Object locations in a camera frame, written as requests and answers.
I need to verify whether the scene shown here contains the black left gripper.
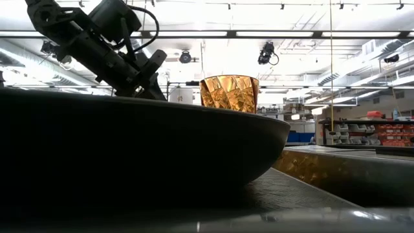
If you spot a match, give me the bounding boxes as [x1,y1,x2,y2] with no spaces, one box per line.
[60,22,168,100]

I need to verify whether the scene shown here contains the black round plate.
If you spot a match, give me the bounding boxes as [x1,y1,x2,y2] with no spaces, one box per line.
[0,86,291,211]

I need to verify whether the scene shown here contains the amber faceted cup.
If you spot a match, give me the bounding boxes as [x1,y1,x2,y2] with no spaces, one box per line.
[199,74,260,114]

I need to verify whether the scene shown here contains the white cabinet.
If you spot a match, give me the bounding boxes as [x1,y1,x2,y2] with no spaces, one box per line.
[168,87,194,105]

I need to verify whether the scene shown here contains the round black ceiling device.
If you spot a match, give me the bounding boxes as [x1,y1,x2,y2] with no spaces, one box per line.
[179,50,192,65]

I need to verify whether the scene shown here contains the black overhead light bar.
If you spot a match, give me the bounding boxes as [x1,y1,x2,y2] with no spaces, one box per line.
[0,30,414,39]

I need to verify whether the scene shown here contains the blue storage bins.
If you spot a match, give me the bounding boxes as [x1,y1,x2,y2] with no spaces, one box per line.
[286,131,316,144]

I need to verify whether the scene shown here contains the shelf with storage bins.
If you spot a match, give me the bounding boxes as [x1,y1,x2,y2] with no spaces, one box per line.
[318,109,414,147]

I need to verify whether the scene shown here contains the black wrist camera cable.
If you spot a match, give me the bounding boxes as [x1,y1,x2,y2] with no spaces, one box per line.
[125,5,160,54]

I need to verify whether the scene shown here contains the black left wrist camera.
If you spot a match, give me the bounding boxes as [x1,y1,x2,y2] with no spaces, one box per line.
[89,0,142,45]

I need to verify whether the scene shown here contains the black ceiling camera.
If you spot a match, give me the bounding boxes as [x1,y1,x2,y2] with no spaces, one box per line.
[257,41,279,66]

